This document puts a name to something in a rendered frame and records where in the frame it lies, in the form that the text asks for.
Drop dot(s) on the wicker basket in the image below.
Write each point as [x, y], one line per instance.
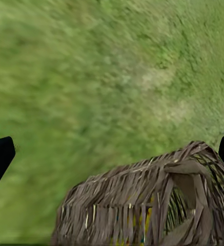
[105, 204]

